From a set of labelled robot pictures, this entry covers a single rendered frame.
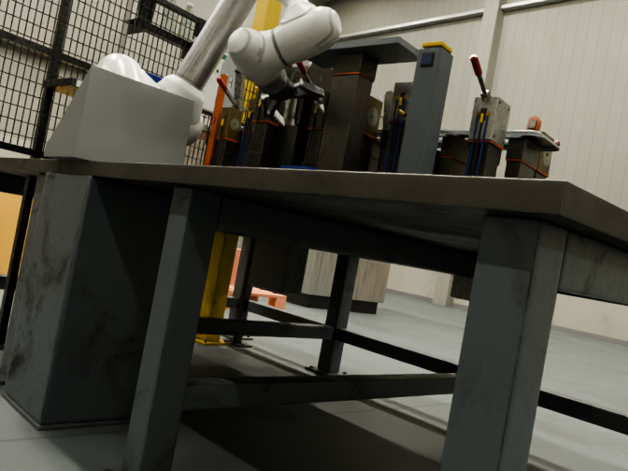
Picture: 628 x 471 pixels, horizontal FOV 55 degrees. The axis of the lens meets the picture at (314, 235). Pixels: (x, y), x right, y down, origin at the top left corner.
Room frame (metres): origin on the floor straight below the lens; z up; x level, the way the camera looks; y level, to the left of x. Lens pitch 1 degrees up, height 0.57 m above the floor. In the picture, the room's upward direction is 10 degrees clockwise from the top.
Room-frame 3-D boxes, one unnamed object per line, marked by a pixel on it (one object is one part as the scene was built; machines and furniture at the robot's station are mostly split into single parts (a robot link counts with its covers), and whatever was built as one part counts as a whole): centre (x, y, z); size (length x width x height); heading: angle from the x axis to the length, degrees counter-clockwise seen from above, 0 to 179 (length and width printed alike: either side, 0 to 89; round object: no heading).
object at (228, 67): (2.61, 0.48, 1.17); 0.12 x 0.01 x 0.34; 140
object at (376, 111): (1.90, -0.08, 0.89); 0.12 x 0.08 x 0.38; 140
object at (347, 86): (1.73, -0.03, 0.92); 0.10 x 0.08 x 0.45; 50
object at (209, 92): (2.87, 0.65, 1.30); 0.23 x 0.02 x 0.31; 140
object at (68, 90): (2.56, 0.75, 1.01); 0.90 x 0.22 x 0.03; 140
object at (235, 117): (2.30, 0.40, 0.87); 0.10 x 0.07 x 0.35; 140
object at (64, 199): (1.75, 0.59, 0.33); 0.31 x 0.31 x 0.66; 44
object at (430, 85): (1.56, -0.23, 0.92); 0.08 x 0.08 x 0.44; 50
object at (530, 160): (1.73, -0.55, 0.84); 0.12 x 0.05 x 0.29; 140
